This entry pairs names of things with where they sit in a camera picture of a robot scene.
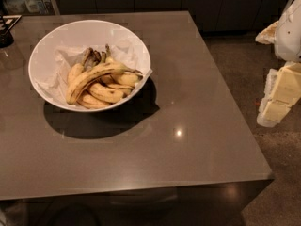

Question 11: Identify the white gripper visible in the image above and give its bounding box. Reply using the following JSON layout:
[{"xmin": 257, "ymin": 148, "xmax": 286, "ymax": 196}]
[{"xmin": 257, "ymin": 0, "xmax": 301, "ymax": 127}]

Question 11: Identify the long top yellow banana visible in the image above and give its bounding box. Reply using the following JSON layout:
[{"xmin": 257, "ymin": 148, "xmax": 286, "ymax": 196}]
[{"xmin": 66, "ymin": 62, "xmax": 141, "ymax": 105}]

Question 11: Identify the right yellow banana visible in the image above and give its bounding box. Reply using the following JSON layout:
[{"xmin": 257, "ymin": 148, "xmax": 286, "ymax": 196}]
[{"xmin": 111, "ymin": 73, "xmax": 143, "ymax": 87}]

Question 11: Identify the middle spotted yellow banana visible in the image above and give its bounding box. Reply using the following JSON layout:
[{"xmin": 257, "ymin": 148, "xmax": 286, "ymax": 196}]
[{"xmin": 87, "ymin": 83, "xmax": 125, "ymax": 104}]

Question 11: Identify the bottom yellow banana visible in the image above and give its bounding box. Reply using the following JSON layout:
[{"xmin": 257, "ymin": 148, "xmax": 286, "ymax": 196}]
[{"xmin": 77, "ymin": 91, "xmax": 110, "ymax": 109}]

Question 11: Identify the left small yellow banana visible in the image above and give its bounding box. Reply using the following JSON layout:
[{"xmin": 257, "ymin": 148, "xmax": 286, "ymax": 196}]
[{"xmin": 67, "ymin": 63, "xmax": 85, "ymax": 84}]

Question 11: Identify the dark cabinet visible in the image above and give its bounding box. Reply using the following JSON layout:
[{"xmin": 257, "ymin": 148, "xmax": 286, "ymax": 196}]
[{"xmin": 56, "ymin": 0, "xmax": 288, "ymax": 32}]

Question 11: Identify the black object on table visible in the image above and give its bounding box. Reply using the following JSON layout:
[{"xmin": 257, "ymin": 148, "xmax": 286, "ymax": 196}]
[{"xmin": 0, "ymin": 15, "xmax": 14, "ymax": 48}]

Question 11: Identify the shelf with bottles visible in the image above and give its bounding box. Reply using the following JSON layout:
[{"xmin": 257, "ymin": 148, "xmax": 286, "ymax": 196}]
[{"xmin": 0, "ymin": 0, "xmax": 59, "ymax": 16}]

